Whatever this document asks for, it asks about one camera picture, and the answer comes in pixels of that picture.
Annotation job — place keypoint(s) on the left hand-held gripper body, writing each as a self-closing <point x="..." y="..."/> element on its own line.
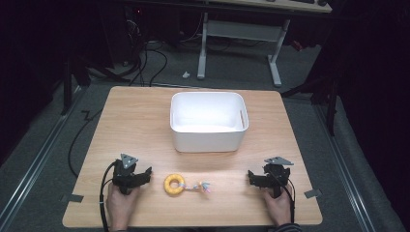
<point x="124" y="176"/>

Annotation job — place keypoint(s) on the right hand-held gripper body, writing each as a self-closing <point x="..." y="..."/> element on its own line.
<point x="275" y="176"/>

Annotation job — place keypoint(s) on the person's right hand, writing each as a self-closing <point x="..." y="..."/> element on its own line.
<point x="278" y="206"/>

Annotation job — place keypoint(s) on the person's left hand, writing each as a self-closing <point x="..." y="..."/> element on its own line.
<point x="120" y="206"/>

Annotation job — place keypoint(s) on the grey tape piece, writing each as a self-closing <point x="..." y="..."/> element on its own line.
<point x="312" y="193"/>
<point x="72" y="198"/>

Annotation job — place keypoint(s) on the white plastic bin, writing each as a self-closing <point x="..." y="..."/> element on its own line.
<point x="209" y="129"/>

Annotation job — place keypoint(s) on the black metal stand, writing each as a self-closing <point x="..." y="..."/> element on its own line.
<point x="330" y="103"/>
<point x="68" y="87"/>

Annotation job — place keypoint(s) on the crumpled white paper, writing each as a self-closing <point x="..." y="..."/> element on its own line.
<point x="186" y="75"/>

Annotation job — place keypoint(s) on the dark computer tower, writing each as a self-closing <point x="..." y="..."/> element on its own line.
<point x="132" y="32"/>

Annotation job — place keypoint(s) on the white-legged wooden desk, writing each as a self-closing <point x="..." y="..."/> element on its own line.
<point x="240" y="30"/>

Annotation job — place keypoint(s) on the metal floor rail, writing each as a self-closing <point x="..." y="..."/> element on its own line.
<point x="38" y="154"/>
<point x="345" y="167"/>

